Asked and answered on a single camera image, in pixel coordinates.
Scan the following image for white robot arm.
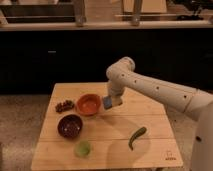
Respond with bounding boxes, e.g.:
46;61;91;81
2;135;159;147
104;57;213;171

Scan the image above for green cup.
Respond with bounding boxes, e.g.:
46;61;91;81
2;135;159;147
74;141;91;157

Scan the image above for purple bowl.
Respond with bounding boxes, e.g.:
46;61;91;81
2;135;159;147
57;114;83;139

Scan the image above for blue sponge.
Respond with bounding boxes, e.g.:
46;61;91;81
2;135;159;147
102;96;112;110

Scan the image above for orange bowl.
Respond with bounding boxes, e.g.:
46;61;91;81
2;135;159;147
76;94;101;116

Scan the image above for metal post left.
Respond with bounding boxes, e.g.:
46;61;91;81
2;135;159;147
73;0;86;27

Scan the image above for wooden table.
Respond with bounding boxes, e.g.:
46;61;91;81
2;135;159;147
31;83;183;171

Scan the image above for dark grape bunch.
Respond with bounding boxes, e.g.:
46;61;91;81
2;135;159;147
55;100;75;113

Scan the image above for green chili pepper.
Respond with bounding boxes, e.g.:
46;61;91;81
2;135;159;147
128;127;147;150

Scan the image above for metal post right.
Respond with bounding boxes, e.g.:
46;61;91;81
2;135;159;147
131;0;143;26

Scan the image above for metal post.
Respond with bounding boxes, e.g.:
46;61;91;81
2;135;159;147
131;0;143;26
73;0;86;27

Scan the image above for dark counter cabinet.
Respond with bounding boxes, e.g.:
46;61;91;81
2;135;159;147
0;21;213;94

